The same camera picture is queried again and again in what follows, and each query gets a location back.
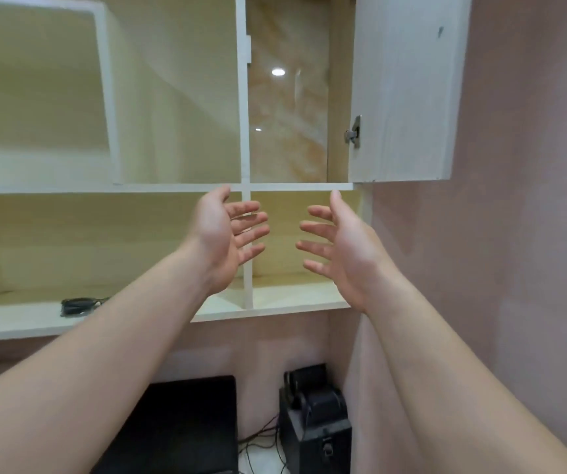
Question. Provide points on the person's left middle finger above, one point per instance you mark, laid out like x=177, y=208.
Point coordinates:
x=249, y=222

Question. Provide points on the person's right middle finger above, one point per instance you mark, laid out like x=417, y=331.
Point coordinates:
x=317, y=229

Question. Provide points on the person's left thumb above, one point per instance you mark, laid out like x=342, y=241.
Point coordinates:
x=216, y=197

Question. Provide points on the person's right little finger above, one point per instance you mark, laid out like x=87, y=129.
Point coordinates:
x=319, y=269

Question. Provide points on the black speaker box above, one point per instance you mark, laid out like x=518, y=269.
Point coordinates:
x=315, y=424

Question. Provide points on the person's right hand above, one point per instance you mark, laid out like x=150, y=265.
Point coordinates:
x=352, y=251

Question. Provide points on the black monitor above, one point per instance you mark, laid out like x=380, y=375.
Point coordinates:
x=174, y=424

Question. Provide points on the person's left hand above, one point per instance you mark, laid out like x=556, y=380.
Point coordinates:
x=214, y=241

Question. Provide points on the white wall cabinet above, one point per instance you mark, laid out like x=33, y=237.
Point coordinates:
x=165, y=157

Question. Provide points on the person's right forearm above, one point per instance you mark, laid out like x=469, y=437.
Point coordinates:
x=441, y=380

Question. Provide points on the metal door hinge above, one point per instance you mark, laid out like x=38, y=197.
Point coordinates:
x=353, y=132

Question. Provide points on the person's right thumb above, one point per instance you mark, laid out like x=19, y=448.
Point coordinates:
x=337, y=204

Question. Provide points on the person's left forearm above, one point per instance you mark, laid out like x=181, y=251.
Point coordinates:
x=86, y=370

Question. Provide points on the person's left little finger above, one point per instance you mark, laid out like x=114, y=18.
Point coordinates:
x=251, y=254

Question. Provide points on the white open cabinet door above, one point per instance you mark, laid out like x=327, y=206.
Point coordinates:
x=41, y=88

